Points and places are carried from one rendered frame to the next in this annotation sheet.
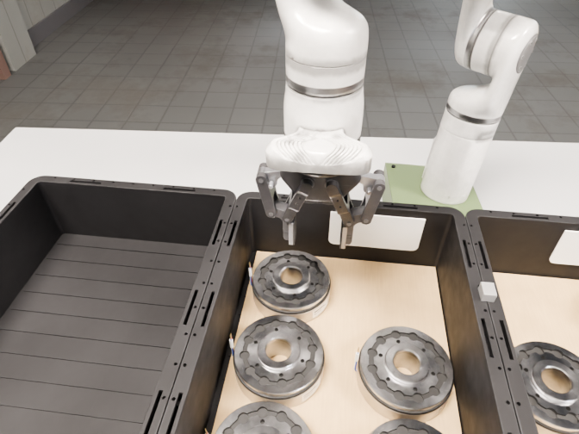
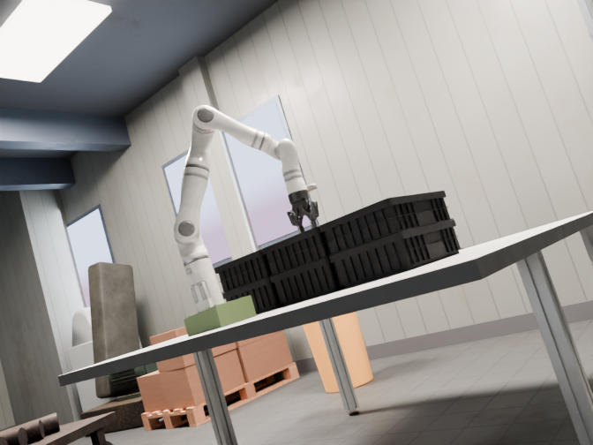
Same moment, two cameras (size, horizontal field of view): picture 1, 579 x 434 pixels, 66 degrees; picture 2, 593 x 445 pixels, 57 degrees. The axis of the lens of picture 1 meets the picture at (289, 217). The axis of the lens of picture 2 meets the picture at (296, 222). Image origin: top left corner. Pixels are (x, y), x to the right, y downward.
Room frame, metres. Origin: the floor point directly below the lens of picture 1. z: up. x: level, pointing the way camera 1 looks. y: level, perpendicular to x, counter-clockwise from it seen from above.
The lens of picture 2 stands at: (2.06, 1.05, 0.74)
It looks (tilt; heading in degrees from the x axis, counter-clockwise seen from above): 7 degrees up; 214
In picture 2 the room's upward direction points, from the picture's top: 17 degrees counter-clockwise
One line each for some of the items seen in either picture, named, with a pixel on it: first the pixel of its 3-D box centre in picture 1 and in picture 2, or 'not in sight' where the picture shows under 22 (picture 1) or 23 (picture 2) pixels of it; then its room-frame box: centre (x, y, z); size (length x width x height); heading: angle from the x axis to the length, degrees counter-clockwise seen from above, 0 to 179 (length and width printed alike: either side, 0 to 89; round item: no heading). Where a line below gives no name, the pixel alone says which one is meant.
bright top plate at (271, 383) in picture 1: (278, 352); not in sight; (0.28, 0.01, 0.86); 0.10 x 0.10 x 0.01
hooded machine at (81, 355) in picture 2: not in sight; (107, 358); (-1.84, -4.69, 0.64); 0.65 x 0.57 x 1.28; 87
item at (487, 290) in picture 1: (487, 291); not in sight; (0.30, -0.21, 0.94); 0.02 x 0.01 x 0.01; 173
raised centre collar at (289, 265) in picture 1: (291, 276); not in sight; (0.39, 0.00, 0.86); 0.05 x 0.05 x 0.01
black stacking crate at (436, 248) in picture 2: not in sight; (398, 253); (0.31, 0.24, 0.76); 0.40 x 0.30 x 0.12; 173
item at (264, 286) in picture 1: (291, 278); not in sight; (0.39, 0.00, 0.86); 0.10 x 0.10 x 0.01
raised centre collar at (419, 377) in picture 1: (407, 363); not in sight; (0.26, -0.13, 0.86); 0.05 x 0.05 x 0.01
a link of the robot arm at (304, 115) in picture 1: (322, 110); (298, 184); (0.36, -0.03, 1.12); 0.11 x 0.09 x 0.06; 173
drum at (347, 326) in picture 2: not in sight; (335, 339); (-1.28, -1.16, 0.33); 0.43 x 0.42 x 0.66; 88
